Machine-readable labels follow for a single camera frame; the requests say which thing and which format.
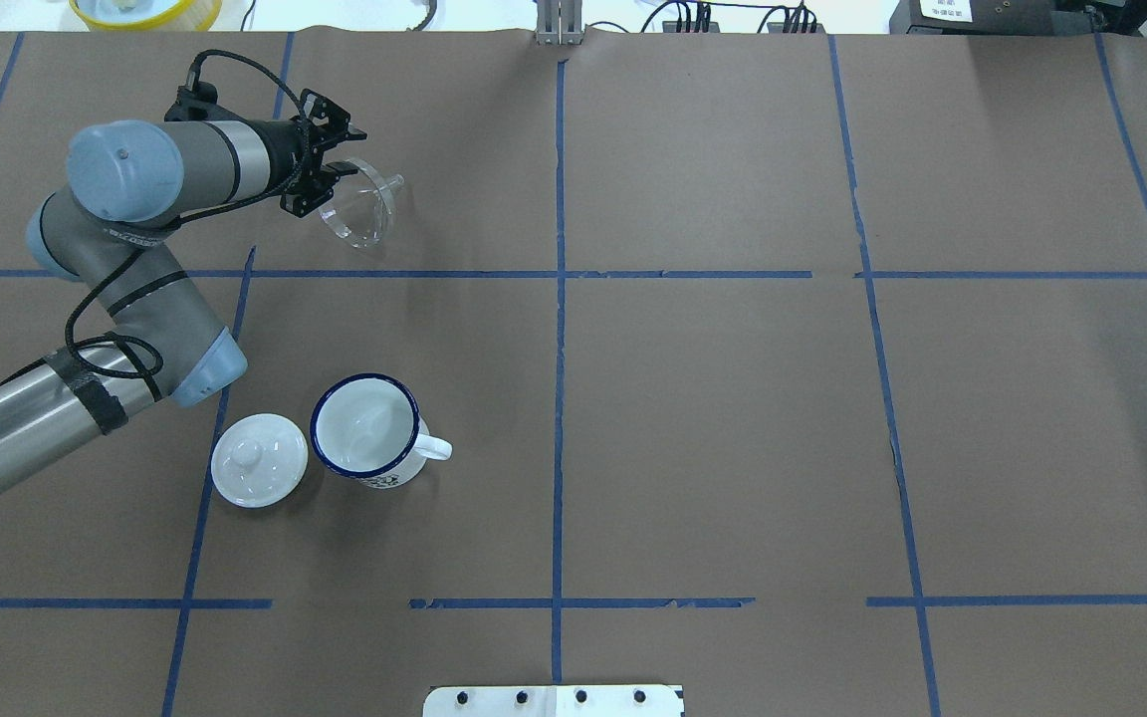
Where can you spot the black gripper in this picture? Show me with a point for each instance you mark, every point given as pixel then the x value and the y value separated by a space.
pixel 284 156

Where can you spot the clear plastic funnel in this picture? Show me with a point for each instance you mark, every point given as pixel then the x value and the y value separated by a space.
pixel 362 209

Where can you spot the white enamel mug lid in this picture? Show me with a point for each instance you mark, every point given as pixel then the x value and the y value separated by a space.
pixel 259 460

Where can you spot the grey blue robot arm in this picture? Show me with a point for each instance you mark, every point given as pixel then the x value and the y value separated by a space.
pixel 131 184

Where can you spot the white enamel mug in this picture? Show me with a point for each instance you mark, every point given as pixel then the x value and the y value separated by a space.
pixel 368 427

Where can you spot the yellow rimmed bowl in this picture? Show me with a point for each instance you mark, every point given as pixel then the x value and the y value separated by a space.
pixel 147 16

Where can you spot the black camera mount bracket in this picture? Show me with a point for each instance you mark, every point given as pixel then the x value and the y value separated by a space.
pixel 324 123

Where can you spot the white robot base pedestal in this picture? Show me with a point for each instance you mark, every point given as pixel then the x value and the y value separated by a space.
pixel 556 700

